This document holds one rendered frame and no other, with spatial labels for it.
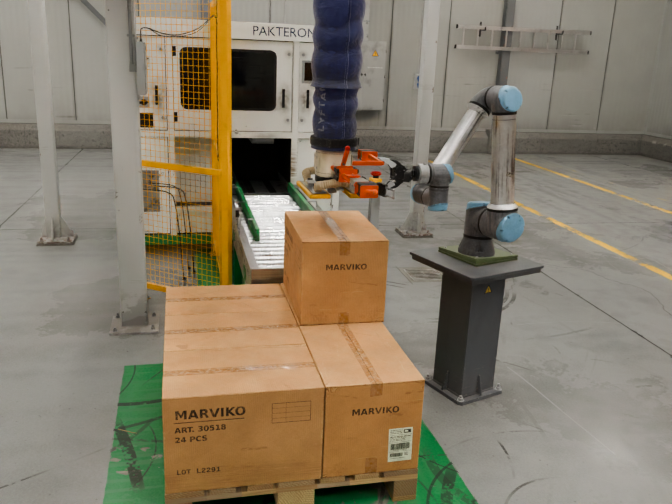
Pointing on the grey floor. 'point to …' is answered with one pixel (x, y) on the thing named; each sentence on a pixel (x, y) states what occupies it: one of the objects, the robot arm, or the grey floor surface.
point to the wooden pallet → (401, 486)
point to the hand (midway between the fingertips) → (376, 174)
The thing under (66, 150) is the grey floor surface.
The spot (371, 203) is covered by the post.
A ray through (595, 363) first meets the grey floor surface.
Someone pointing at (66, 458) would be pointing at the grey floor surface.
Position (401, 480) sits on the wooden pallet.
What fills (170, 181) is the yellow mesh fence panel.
